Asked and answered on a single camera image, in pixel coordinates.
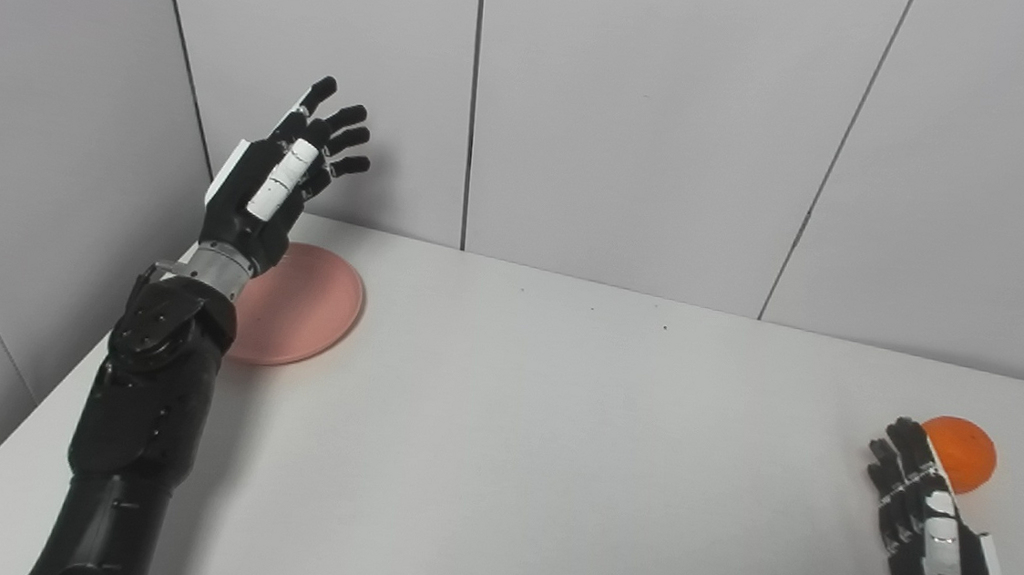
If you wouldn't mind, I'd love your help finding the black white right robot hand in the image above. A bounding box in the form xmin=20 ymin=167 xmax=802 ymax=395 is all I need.
xmin=857 ymin=415 xmax=1024 ymax=575

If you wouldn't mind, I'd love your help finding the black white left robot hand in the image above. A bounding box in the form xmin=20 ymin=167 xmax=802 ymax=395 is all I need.
xmin=195 ymin=67 xmax=378 ymax=286

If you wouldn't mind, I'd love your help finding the orange fruit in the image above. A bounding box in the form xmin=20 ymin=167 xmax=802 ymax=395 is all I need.
xmin=915 ymin=414 xmax=1001 ymax=498

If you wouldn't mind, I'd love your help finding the pink round plate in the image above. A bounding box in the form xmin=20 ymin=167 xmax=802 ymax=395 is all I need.
xmin=223 ymin=238 xmax=369 ymax=374

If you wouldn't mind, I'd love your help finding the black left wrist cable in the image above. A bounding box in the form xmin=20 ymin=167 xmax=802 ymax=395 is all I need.
xmin=137 ymin=260 xmax=190 ymax=295

